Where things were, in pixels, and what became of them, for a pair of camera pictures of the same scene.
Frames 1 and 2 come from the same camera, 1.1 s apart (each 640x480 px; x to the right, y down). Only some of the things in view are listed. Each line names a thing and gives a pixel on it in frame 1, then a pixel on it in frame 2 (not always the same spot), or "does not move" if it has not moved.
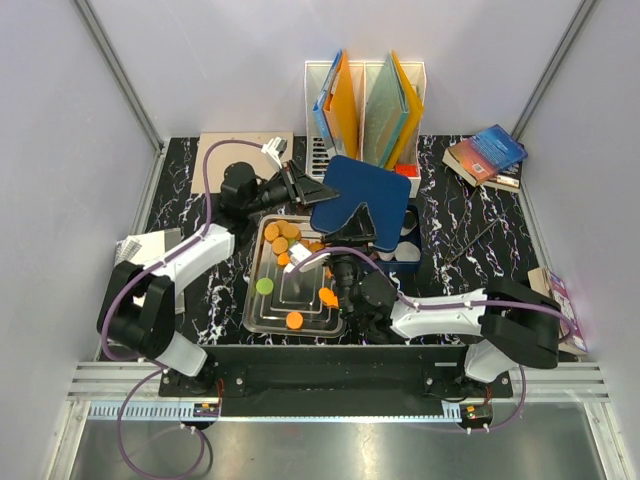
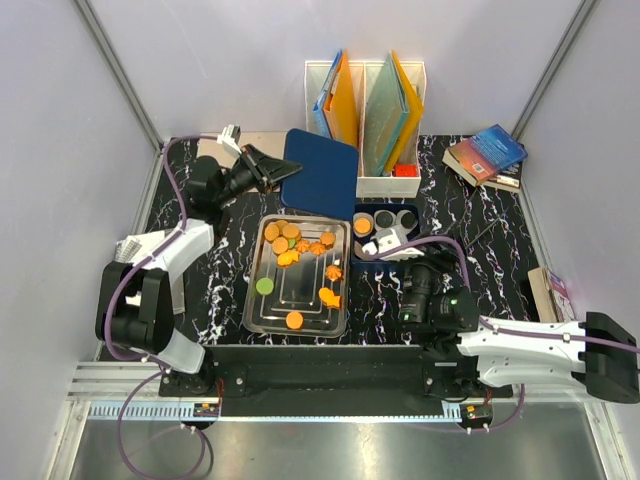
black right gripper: (359, 229) -> (443, 267)
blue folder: (319, 105) does not move
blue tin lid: (384, 192) -> (326, 185)
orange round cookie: (271, 232) does not move
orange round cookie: (280, 245) does not move
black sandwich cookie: (409, 220) does not move
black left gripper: (300, 188) -> (265, 170)
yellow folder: (414, 116) does not move
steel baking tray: (282, 303) does not move
